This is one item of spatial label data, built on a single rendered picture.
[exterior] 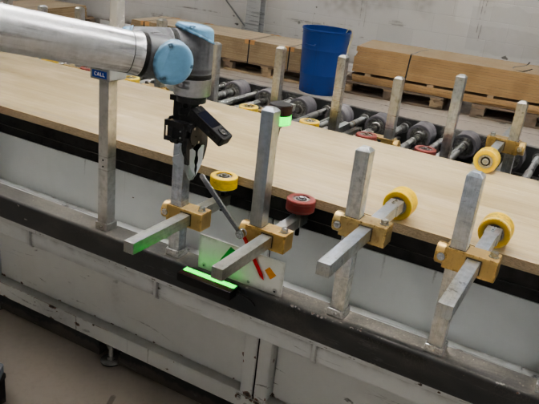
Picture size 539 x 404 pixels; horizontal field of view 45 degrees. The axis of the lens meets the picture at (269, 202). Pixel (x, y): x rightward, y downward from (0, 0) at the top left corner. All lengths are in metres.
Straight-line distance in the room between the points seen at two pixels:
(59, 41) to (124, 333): 1.42
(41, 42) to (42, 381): 1.54
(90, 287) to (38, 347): 0.35
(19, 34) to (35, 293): 1.62
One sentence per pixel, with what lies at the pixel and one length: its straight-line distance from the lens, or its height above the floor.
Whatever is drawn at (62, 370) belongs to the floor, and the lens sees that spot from 2.61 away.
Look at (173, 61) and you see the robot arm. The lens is 1.36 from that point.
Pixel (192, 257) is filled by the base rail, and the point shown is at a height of 0.70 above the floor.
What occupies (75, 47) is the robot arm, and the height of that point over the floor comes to 1.32.
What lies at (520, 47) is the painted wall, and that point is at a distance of 8.64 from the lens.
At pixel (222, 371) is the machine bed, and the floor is 0.18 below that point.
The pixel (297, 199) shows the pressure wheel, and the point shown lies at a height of 0.90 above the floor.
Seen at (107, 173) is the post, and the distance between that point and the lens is 1.93.
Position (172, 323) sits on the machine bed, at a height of 0.28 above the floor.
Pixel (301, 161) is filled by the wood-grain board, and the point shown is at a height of 0.90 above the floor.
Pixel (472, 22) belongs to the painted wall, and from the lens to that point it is 8.66.
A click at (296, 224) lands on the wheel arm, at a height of 0.85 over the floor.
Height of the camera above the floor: 1.55
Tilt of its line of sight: 22 degrees down
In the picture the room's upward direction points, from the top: 7 degrees clockwise
